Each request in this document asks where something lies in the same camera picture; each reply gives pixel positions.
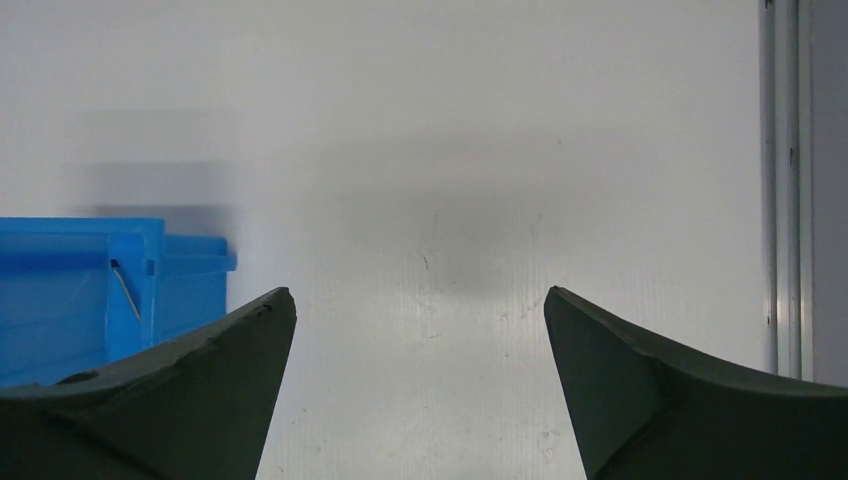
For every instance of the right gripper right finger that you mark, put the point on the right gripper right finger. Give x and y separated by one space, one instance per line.
643 406

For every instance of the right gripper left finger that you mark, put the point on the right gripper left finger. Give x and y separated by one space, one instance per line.
195 407

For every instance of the blue plastic bin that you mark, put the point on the blue plastic bin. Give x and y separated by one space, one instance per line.
62 310

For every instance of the aluminium frame post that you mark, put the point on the aluminium frame post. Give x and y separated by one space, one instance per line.
787 154

